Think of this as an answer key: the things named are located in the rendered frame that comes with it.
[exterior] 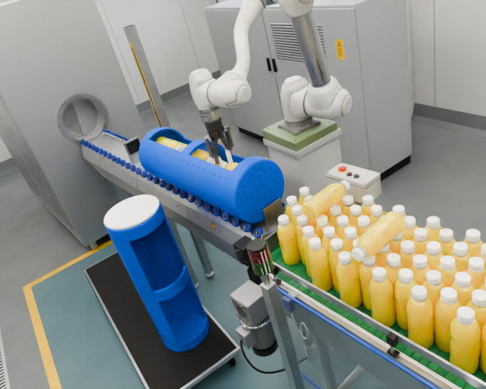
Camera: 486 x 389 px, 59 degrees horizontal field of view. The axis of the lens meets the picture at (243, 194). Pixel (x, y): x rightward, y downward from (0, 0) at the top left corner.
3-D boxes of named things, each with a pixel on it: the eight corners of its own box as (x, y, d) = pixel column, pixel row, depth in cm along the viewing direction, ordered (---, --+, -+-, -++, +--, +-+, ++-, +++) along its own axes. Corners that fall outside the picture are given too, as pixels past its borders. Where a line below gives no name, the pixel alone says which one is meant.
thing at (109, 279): (149, 250, 360) (143, 236, 352) (246, 364, 243) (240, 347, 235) (91, 283, 341) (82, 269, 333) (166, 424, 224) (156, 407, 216)
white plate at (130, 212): (92, 228, 203) (93, 230, 204) (142, 228, 193) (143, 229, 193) (122, 195, 225) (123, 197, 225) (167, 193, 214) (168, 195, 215)
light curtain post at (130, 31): (205, 231, 363) (130, 24, 276) (209, 234, 359) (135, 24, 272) (199, 235, 360) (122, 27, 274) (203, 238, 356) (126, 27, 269)
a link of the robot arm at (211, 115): (194, 109, 182) (197, 122, 185) (205, 112, 175) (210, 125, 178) (210, 101, 186) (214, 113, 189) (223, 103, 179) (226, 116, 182)
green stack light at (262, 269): (264, 259, 136) (261, 247, 133) (278, 267, 131) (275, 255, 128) (249, 271, 133) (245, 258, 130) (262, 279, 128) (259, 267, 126)
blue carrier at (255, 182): (188, 160, 261) (172, 118, 246) (290, 201, 197) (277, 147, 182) (149, 184, 248) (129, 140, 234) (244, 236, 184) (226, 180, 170)
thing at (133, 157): (144, 157, 289) (136, 136, 281) (146, 158, 286) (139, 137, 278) (131, 164, 285) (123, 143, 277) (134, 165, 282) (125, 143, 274)
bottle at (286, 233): (281, 257, 174) (271, 221, 164) (296, 250, 175) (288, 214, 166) (288, 267, 168) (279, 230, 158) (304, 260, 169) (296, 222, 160)
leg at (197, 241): (210, 271, 319) (185, 201, 287) (215, 274, 314) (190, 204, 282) (204, 275, 316) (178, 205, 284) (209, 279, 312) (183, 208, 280)
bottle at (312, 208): (299, 208, 159) (332, 184, 167) (312, 223, 157) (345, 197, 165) (305, 199, 153) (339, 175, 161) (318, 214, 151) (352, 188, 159)
